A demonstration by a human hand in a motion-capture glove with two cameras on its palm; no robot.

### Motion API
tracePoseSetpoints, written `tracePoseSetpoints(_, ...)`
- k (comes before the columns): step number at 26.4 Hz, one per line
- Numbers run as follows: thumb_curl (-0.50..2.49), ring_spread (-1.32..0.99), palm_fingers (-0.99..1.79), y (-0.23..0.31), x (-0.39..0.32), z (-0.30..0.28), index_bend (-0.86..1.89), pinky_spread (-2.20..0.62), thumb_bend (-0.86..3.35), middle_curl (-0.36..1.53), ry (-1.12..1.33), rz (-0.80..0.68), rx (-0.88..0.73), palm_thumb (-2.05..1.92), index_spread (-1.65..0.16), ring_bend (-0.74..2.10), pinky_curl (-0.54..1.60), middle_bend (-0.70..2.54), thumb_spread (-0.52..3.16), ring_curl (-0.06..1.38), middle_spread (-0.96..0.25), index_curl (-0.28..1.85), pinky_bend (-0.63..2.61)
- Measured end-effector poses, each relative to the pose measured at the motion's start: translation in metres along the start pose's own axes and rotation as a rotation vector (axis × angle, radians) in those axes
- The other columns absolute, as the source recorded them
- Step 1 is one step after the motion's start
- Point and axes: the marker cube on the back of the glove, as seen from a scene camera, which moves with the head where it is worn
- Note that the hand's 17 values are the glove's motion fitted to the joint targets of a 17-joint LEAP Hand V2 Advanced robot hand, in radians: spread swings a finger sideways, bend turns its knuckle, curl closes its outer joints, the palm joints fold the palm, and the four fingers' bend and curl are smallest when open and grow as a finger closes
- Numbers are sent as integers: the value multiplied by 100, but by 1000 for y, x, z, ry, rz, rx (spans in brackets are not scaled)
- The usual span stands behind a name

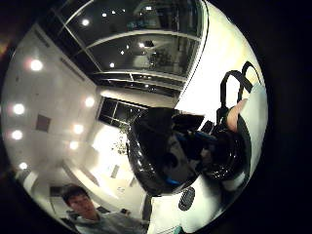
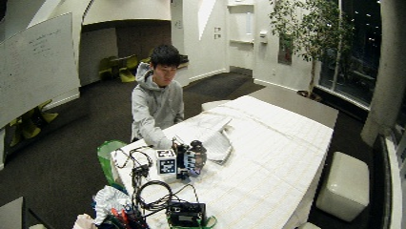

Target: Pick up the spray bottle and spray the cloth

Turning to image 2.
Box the white cube stool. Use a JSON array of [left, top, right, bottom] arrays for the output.
[[314, 151, 369, 223]]

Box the thin black cable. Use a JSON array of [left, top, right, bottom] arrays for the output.
[[114, 145, 154, 189]]

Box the green bag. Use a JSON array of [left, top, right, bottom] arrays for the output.
[[95, 139, 129, 187]]

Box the white door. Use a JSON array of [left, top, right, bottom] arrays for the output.
[[227, 2, 256, 72]]

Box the white whiteboard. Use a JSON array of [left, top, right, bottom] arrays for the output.
[[0, 11, 82, 130]]

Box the the person in grey hoodie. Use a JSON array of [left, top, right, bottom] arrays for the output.
[[129, 44, 186, 150]]

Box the black electronic box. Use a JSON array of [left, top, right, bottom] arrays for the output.
[[164, 201, 207, 229]]

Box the white tablecloth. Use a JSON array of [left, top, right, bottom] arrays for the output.
[[110, 94, 335, 229]]

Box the crumpled white plastic bag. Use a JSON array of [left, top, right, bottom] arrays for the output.
[[91, 185, 133, 225]]

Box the dark-capped bottle with label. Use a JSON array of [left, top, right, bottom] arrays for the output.
[[184, 139, 208, 177]]

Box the folded white cloth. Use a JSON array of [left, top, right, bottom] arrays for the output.
[[190, 114, 234, 164]]

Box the coiled black cable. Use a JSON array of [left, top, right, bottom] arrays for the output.
[[130, 179, 200, 212]]

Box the white marker cube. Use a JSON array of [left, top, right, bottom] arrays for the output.
[[154, 148, 178, 176]]

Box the indoor potted tree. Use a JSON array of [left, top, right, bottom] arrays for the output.
[[267, 0, 355, 100]]

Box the yellow-green chair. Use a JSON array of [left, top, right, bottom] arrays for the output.
[[97, 53, 139, 84], [6, 99, 61, 148]]

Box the grey table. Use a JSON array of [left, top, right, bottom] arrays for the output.
[[247, 85, 339, 130]]

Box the large dark window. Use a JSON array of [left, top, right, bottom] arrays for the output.
[[316, 0, 383, 108]]

